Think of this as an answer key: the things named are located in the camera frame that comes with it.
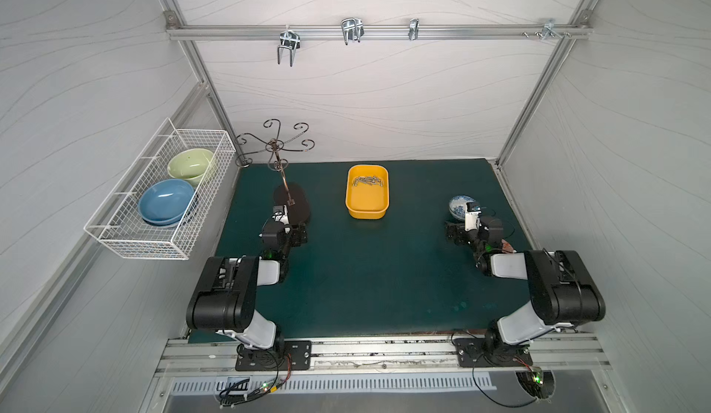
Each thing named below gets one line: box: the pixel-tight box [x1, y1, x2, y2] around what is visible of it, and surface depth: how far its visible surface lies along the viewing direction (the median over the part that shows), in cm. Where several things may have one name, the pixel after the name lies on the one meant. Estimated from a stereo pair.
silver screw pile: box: [351, 175, 384, 188], surface depth 117 cm
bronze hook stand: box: [235, 118, 315, 226], surface depth 88 cm
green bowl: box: [167, 148, 214, 188], surface depth 73 cm
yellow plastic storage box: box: [345, 163, 390, 220], surface depth 111 cm
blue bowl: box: [137, 178, 195, 227], surface depth 64 cm
